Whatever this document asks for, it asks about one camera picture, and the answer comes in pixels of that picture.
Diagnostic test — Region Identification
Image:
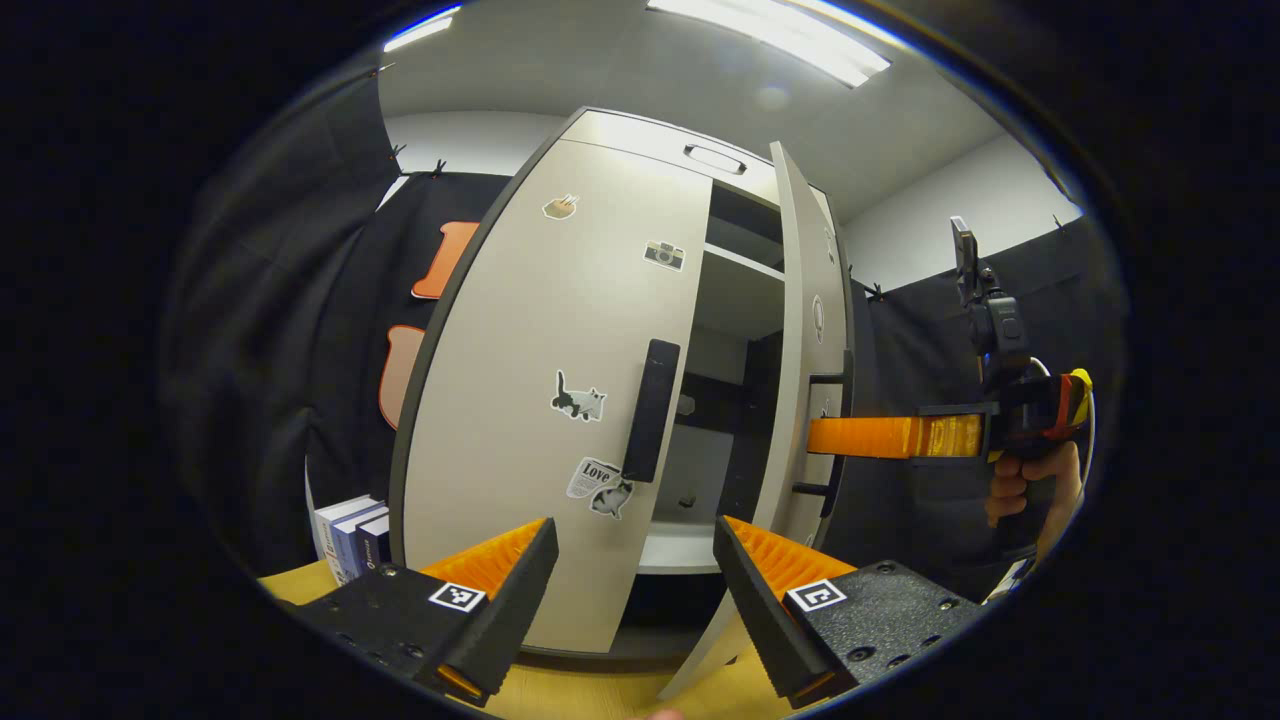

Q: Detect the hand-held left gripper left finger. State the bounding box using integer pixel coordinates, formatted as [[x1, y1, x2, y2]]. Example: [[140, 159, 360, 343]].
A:
[[295, 517, 559, 706]]

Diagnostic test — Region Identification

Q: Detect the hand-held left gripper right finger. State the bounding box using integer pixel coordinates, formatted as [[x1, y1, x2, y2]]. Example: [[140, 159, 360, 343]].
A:
[[713, 516, 986, 713]]

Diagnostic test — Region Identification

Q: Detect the beige cabinet door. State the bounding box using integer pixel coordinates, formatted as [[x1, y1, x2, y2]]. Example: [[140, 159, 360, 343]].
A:
[[658, 140, 857, 701], [390, 138, 713, 656]]

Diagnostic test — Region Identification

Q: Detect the beige double-door shoe cabinet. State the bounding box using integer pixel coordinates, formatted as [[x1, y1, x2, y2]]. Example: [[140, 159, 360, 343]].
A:
[[388, 105, 861, 666]]

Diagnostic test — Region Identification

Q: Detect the black backdrop cloth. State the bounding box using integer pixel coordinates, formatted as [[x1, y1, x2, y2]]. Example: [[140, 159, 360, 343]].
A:
[[160, 60, 1121, 601]]

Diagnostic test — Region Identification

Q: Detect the dark blue book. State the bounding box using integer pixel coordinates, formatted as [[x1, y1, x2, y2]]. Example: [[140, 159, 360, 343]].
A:
[[355, 513, 393, 571]]

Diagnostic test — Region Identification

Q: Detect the light blue book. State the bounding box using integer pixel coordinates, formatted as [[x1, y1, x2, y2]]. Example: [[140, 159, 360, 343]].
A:
[[330, 505, 389, 581]]

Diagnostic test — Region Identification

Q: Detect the long ceiling light panel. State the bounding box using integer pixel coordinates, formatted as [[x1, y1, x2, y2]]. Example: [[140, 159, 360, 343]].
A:
[[648, 0, 891, 89]]

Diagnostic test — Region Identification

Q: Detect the small ceiling light panel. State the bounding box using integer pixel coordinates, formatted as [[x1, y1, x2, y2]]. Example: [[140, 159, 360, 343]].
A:
[[383, 5, 463, 53]]

